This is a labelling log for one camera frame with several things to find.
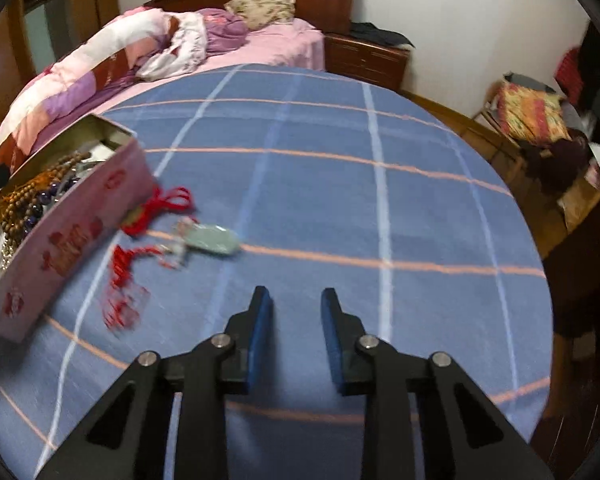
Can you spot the wooden nightstand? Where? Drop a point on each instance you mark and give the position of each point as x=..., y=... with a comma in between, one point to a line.
x=365, y=60

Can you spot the wooden wardrobe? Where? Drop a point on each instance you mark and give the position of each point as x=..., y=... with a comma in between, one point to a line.
x=84, y=0

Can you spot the purple garment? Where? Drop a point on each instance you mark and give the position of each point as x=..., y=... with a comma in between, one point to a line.
x=222, y=30

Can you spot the wicker chair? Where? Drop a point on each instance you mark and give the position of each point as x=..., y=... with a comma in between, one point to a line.
x=487, y=110

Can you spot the dark folded cloth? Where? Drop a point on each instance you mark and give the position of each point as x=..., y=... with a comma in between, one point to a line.
x=380, y=35

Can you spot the red garment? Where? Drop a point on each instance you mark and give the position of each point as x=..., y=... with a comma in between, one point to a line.
x=570, y=67

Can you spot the white patterned garment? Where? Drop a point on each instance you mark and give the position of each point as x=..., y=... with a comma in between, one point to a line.
x=179, y=50

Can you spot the blue plaid tablecloth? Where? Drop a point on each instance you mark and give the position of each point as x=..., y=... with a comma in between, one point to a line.
x=305, y=185

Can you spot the dark brown clothing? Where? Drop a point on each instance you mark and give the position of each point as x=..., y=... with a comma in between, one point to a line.
x=560, y=160

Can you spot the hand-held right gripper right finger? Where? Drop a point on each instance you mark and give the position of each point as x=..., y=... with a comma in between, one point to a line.
x=332, y=340

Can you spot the pink tin box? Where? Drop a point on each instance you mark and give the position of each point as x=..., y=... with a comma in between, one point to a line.
x=74, y=240

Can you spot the wooden desk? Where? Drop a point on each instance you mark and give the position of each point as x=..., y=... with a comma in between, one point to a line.
x=580, y=260

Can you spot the pink patchwork quilt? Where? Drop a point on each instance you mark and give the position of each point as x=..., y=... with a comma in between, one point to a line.
x=54, y=80

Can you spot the bed with pink sheet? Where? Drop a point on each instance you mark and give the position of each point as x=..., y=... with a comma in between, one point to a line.
x=280, y=42

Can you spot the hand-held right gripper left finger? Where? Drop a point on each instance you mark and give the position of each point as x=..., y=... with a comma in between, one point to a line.
x=260, y=335

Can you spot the colourful patterned cushion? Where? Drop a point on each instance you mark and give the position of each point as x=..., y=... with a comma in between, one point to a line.
x=530, y=110

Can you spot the floral pillow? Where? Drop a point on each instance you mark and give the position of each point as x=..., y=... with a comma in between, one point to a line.
x=265, y=5

